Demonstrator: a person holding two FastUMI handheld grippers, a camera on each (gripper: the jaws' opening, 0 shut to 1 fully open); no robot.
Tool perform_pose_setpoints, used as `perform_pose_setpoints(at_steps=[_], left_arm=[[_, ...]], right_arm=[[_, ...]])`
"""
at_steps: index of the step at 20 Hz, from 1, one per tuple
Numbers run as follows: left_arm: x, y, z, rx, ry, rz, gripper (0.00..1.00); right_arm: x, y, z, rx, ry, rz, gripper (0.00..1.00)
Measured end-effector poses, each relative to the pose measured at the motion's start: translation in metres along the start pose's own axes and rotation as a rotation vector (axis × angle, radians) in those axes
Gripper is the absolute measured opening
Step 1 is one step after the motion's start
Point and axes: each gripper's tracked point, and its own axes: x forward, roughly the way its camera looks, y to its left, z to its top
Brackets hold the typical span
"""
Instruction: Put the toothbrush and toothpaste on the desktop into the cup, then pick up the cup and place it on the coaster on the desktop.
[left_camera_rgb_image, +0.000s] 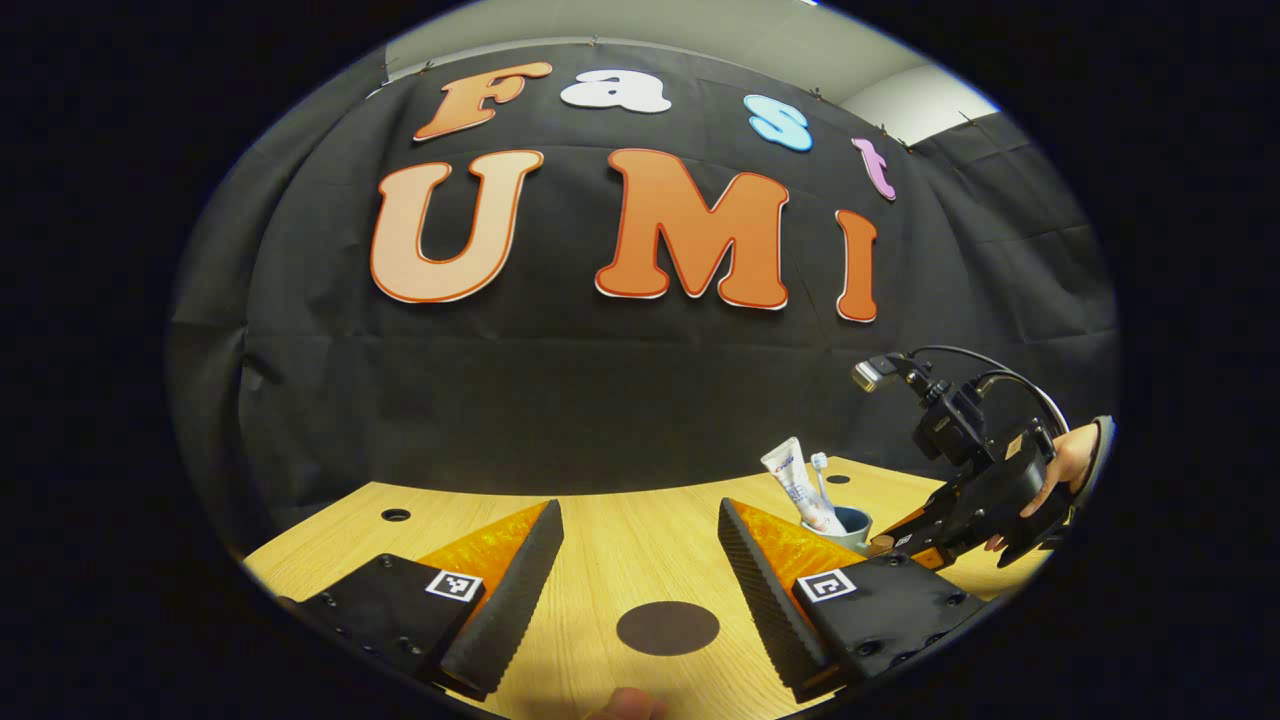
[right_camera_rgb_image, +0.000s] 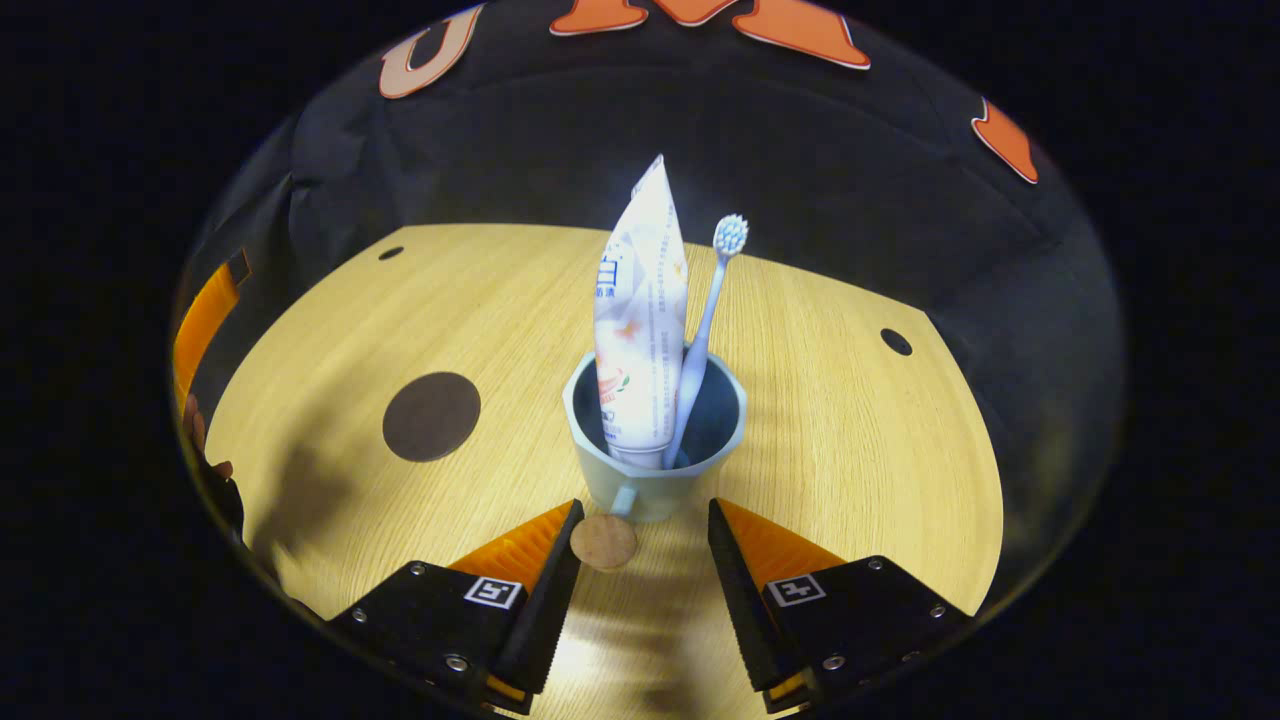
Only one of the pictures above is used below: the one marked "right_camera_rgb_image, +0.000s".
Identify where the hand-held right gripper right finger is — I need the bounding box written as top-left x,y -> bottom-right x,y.
706,497 -> 974,715

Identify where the white toothpaste tube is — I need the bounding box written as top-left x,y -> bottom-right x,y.
591,152 -> 692,472

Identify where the white toothbrush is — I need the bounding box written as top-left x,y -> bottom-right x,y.
659,212 -> 752,470

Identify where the blue cup with wooden handle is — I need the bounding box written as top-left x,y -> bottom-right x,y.
561,340 -> 750,574

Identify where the dark round coaster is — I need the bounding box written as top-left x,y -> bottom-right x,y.
381,371 -> 484,464

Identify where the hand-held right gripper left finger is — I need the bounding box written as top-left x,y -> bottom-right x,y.
328,498 -> 587,717

